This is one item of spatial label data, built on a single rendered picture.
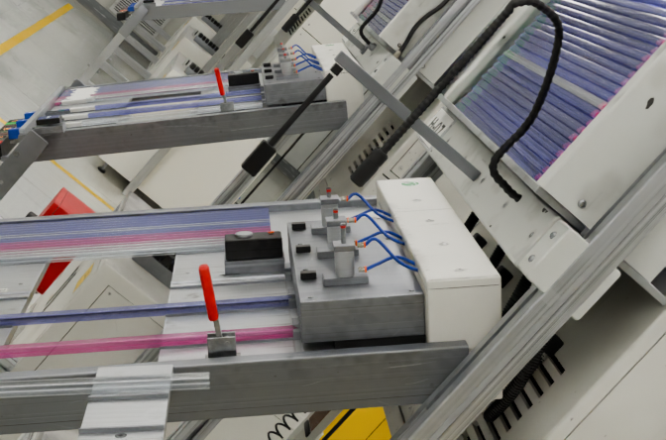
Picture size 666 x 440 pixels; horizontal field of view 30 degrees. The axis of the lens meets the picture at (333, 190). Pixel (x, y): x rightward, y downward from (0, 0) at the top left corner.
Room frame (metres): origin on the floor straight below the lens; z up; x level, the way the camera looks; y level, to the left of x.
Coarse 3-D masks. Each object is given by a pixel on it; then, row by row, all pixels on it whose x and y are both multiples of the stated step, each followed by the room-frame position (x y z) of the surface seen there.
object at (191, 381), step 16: (0, 384) 1.06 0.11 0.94; (16, 384) 1.06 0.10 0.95; (32, 384) 1.06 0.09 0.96; (48, 384) 1.06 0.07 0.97; (64, 384) 1.06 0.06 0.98; (80, 384) 1.06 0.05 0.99; (96, 384) 1.06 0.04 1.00; (112, 384) 1.07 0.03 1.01; (128, 384) 1.07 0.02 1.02; (144, 384) 1.07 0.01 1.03; (160, 384) 1.07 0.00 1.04; (176, 384) 1.07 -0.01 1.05; (192, 384) 1.08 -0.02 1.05; (208, 384) 1.08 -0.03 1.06
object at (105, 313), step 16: (160, 304) 1.45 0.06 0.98; (176, 304) 1.45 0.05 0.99; (192, 304) 1.45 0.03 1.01; (224, 304) 1.46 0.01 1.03; (240, 304) 1.46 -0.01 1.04; (256, 304) 1.46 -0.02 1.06; (272, 304) 1.47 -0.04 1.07; (288, 304) 1.47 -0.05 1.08; (0, 320) 1.42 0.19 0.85; (16, 320) 1.42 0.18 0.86; (32, 320) 1.42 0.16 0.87; (48, 320) 1.43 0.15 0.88; (64, 320) 1.43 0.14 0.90; (80, 320) 1.43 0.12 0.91
